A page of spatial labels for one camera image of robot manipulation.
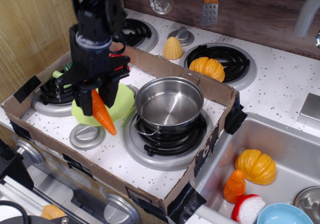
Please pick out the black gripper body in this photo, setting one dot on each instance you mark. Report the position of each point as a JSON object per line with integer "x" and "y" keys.
{"x": 90, "y": 58}

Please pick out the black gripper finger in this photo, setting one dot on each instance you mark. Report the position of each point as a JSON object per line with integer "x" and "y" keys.
{"x": 83, "y": 100}
{"x": 108, "y": 91}

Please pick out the orange toy carrot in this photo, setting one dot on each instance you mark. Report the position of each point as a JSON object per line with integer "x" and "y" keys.
{"x": 100, "y": 115}

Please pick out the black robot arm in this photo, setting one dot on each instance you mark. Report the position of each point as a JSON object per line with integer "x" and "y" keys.
{"x": 105, "y": 15}

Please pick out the light green plastic plate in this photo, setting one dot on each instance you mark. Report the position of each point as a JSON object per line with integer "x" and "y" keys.
{"x": 123, "y": 104}

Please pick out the small orange carrot piece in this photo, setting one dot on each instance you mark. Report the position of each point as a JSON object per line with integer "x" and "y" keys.
{"x": 235, "y": 187}

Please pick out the red toy strawberry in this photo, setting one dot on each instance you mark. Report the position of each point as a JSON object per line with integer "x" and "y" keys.
{"x": 121, "y": 62}

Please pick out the silver middle stove knob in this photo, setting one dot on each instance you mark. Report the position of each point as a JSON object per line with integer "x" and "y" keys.
{"x": 133, "y": 89}

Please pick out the silver stove knob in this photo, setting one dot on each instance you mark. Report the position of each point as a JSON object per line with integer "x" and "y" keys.
{"x": 133, "y": 89}
{"x": 86, "y": 137}
{"x": 184, "y": 36}

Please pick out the green toy broccoli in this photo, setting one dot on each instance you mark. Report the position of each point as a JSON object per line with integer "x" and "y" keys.
{"x": 56, "y": 74}

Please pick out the silver front stove knob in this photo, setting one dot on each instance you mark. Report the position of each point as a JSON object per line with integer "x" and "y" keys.
{"x": 86, "y": 137}

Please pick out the front left black burner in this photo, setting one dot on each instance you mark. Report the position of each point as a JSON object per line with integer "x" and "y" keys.
{"x": 45, "y": 100}

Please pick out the brown cardboard fence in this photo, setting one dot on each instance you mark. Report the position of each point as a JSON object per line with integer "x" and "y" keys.
{"x": 156, "y": 193}

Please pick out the stainless steel pot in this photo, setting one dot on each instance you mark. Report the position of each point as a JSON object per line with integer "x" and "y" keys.
{"x": 170, "y": 104}

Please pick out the yellow toy corn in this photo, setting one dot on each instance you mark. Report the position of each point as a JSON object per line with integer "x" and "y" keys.
{"x": 172, "y": 49}

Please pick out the silver oven knob left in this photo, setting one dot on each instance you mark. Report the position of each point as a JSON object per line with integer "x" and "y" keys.
{"x": 30, "y": 155}

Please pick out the silver oven knob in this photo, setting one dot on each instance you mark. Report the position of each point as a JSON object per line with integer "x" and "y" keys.
{"x": 30, "y": 155}
{"x": 119, "y": 211}

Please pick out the front right black burner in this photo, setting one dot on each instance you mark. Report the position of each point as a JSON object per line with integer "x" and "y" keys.
{"x": 164, "y": 152}

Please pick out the silver back stove knob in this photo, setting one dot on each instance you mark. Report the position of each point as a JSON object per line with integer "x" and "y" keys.
{"x": 184, "y": 36}

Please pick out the hanging metal strainer ladle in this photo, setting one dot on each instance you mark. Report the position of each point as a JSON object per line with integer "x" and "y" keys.
{"x": 161, "y": 7}

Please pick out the orange toy pumpkin on stove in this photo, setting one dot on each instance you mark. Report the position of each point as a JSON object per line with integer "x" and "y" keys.
{"x": 209, "y": 67}

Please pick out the silver oven knob right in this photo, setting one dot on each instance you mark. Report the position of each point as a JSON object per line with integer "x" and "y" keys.
{"x": 119, "y": 211}

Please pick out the orange toy piece bottom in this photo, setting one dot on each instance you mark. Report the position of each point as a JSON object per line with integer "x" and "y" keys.
{"x": 51, "y": 212}

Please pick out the back right black burner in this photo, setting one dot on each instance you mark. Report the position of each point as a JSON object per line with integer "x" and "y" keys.
{"x": 239, "y": 67}

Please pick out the hanging metal spatula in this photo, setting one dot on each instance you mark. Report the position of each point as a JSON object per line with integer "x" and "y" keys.
{"x": 209, "y": 12}

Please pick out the orange toy pumpkin in sink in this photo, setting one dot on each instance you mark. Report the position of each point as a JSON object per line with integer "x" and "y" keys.
{"x": 257, "y": 167}

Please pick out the red white toy mushroom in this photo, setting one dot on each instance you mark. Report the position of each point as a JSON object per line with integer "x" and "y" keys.
{"x": 247, "y": 209}

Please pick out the silver sink basin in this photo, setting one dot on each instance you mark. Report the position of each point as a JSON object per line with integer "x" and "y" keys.
{"x": 297, "y": 158}

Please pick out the light blue bowl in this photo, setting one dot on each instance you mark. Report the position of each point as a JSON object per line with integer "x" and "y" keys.
{"x": 283, "y": 214}

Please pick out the grey faucet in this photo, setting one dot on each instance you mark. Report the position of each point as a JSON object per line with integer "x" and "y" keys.
{"x": 306, "y": 17}

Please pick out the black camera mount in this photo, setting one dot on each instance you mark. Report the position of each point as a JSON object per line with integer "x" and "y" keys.
{"x": 11, "y": 165}

